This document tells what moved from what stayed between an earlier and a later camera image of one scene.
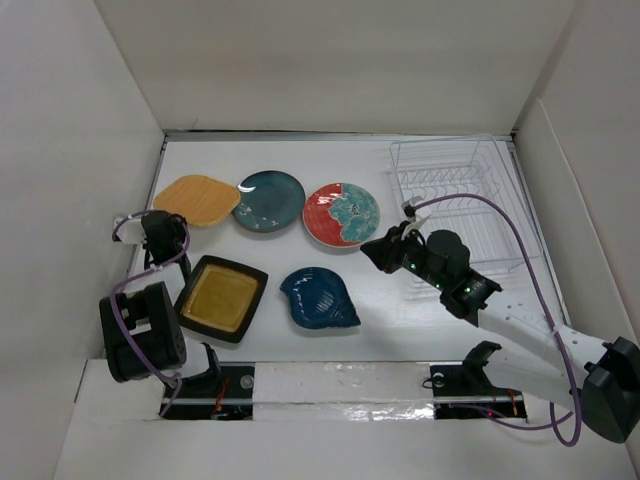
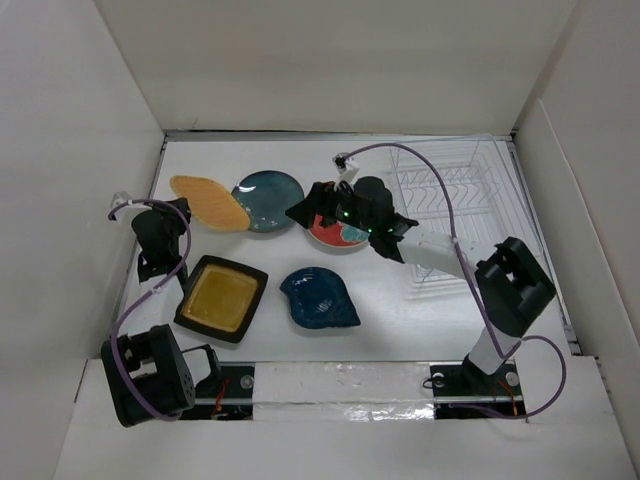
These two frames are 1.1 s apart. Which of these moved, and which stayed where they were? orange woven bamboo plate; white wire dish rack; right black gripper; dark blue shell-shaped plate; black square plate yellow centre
Moved: right black gripper; orange woven bamboo plate
Stayed: white wire dish rack; black square plate yellow centre; dark blue shell-shaped plate
